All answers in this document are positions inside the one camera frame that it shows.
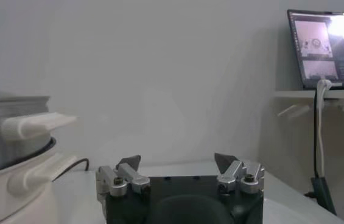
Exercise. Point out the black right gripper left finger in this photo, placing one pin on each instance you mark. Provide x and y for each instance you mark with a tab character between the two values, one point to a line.
123	179

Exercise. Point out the white laptop desk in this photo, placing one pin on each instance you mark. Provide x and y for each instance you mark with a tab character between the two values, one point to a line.
296	94

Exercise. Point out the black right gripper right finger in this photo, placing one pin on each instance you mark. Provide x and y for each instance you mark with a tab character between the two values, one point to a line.
235	178

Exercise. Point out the black power adapter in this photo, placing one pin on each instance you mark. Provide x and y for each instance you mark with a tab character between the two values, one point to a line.
322	194

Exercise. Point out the open laptop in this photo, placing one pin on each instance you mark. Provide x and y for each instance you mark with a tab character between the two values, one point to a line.
327	45

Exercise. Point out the white electric cooker base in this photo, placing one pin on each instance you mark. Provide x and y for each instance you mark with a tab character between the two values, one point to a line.
22	207

